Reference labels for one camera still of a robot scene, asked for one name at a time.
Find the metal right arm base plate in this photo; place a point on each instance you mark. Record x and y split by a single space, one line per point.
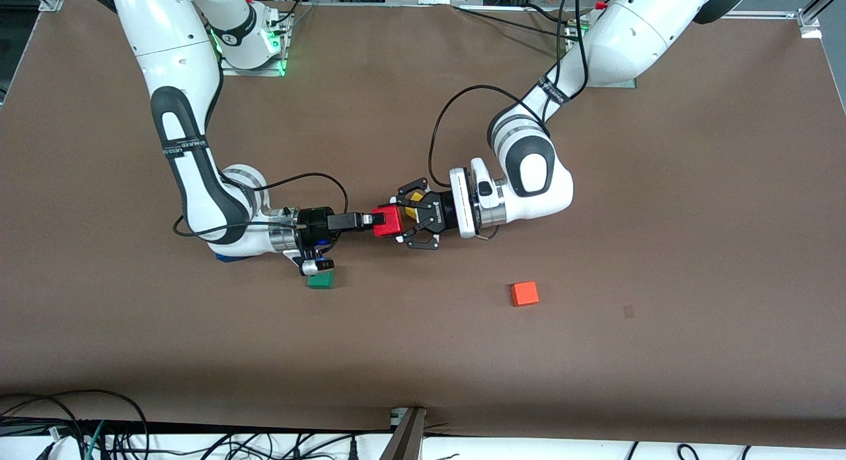
254 72

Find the blue wooden block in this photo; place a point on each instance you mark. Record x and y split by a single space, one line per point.
228 258

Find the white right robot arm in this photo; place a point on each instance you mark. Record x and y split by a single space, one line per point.
165 50

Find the green wooden block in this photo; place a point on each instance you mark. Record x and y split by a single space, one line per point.
320 283

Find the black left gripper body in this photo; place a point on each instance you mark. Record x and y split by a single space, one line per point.
441 213

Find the aluminium profile bar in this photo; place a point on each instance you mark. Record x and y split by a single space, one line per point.
404 440

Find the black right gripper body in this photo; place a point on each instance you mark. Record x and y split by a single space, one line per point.
313 223

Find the orange wooden block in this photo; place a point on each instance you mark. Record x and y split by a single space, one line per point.
525 293

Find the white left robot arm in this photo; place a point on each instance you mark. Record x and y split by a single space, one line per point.
529 169

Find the red wooden block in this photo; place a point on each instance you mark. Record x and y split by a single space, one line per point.
386 223

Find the yellow wooden block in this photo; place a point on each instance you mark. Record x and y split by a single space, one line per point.
416 196

